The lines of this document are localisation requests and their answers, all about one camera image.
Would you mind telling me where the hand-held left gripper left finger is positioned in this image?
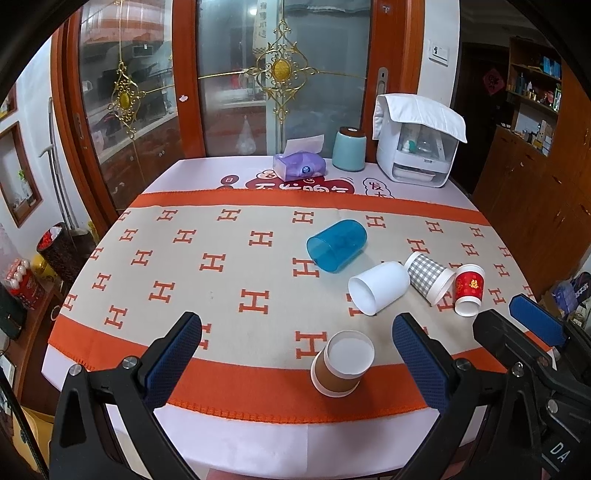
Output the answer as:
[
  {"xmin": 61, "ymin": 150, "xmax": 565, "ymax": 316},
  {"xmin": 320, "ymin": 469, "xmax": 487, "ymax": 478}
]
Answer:
[{"xmin": 48, "ymin": 311, "xmax": 204, "ymax": 480}]

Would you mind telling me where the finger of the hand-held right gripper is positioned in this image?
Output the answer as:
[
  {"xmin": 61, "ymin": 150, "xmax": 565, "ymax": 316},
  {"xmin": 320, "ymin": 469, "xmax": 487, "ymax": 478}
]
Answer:
[
  {"xmin": 509, "ymin": 294, "xmax": 591, "ymax": 365},
  {"xmin": 472, "ymin": 309, "xmax": 560, "ymax": 376}
]

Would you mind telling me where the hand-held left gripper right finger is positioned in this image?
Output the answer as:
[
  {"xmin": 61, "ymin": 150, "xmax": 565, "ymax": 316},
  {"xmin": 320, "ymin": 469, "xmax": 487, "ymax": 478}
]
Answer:
[{"xmin": 392, "ymin": 312, "xmax": 548, "ymax": 480}]

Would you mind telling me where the red paper cup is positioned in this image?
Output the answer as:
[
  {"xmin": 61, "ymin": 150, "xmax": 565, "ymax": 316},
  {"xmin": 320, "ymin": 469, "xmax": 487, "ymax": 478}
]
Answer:
[{"xmin": 454, "ymin": 264, "xmax": 486, "ymax": 317}]

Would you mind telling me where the brown paper cup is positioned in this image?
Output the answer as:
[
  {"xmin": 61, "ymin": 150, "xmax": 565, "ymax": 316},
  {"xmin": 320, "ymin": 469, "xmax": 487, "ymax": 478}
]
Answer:
[{"xmin": 310, "ymin": 331, "xmax": 376, "ymax": 398}]

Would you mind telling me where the white plastic cup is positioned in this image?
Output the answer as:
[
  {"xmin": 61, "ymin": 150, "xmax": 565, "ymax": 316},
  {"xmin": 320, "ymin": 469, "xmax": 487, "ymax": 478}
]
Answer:
[{"xmin": 348, "ymin": 261, "xmax": 411, "ymax": 316}]

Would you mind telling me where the grey checked paper cup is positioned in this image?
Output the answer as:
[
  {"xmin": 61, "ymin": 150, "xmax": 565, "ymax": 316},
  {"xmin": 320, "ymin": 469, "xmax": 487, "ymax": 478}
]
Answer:
[{"xmin": 404, "ymin": 252, "xmax": 457, "ymax": 306}]

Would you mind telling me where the blue transparent plastic cup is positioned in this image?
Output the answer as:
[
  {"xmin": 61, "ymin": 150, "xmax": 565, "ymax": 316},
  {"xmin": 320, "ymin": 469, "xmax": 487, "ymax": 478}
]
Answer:
[{"xmin": 306, "ymin": 220, "xmax": 369, "ymax": 276}]

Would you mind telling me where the blue cardboard box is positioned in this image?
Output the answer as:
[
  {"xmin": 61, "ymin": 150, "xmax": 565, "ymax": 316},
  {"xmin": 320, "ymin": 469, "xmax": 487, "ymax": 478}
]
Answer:
[{"xmin": 551, "ymin": 271, "xmax": 591, "ymax": 320}]

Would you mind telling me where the orange patterned table runner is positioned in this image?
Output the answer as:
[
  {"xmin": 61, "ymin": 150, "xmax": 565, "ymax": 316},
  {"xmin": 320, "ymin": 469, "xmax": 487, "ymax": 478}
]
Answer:
[{"xmin": 47, "ymin": 188, "xmax": 557, "ymax": 424}]

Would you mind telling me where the wooden cabinet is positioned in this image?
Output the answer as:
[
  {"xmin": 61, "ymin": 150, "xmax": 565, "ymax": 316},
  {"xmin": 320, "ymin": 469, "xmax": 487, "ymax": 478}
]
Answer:
[{"xmin": 471, "ymin": 69, "xmax": 591, "ymax": 301}]

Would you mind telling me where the dark woven waste basket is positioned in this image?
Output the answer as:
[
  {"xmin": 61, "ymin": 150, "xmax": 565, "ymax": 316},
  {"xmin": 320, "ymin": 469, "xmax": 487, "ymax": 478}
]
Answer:
[{"xmin": 37, "ymin": 222, "xmax": 89, "ymax": 288}]

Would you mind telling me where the red egg carton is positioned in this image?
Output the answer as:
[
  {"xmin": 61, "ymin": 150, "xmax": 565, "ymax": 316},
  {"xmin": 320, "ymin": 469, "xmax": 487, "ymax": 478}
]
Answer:
[{"xmin": 6, "ymin": 258, "xmax": 45, "ymax": 311}]

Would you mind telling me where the white countertop appliance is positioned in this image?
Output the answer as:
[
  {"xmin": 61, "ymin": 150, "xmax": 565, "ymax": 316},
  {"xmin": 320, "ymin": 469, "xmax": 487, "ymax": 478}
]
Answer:
[{"xmin": 376, "ymin": 117, "xmax": 460, "ymax": 188}]

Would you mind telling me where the wooden shelf unit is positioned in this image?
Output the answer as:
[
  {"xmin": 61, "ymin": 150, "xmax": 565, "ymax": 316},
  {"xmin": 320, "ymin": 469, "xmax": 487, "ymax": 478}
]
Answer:
[{"xmin": 505, "ymin": 37, "xmax": 566, "ymax": 158}]

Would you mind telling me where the teal canister with brown lid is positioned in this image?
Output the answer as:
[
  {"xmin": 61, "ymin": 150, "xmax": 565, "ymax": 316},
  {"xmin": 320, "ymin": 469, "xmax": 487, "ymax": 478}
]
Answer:
[{"xmin": 332, "ymin": 127, "xmax": 367, "ymax": 172}]

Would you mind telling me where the purple tissue box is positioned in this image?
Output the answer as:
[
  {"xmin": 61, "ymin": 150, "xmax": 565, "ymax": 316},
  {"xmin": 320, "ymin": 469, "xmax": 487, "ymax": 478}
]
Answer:
[{"xmin": 272, "ymin": 135, "xmax": 327, "ymax": 182}]

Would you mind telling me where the white plastic bag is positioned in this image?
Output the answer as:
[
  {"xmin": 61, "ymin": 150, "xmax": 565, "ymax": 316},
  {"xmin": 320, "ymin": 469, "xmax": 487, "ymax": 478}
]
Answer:
[{"xmin": 235, "ymin": 115, "xmax": 257, "ymax": 156}]

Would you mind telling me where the white cloth cover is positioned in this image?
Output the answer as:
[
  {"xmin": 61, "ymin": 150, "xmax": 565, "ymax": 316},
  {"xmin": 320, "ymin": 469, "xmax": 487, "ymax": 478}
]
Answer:
[{"xmin": 373, "ymin": 93, "xmax": 468, "ymax": 143}]

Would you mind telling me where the glass door with gold ornament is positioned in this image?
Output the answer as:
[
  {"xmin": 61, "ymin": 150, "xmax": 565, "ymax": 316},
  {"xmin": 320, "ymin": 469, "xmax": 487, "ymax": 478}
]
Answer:
[
  {"xmin": 60, "ymin": 0, "xmax": 206, "ymax": 224},
  {"xmin": 173, "ymin": 0, "xmax": 426, "ymax": 160}
]

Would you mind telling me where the wooden wall frame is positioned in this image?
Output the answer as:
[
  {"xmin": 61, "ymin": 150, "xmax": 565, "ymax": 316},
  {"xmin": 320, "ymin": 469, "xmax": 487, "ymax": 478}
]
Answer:
[{"xmin": 0, "ymin": 122, "xmax": 44, "ymax": 228}]

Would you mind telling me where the red paper wall decoration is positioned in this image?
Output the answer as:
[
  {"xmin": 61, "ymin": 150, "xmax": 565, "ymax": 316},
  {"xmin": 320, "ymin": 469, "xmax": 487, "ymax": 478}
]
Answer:
[{"xmin": 482, "ymin": 68, "xmax": 505, "ymax": 97}]

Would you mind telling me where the white wall switch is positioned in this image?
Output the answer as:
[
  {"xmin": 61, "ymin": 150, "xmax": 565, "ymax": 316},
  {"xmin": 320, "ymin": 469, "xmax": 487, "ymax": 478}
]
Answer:
[{"xmin": 428, "ymin": 39, "xmax": 451, "ymax": 66}]

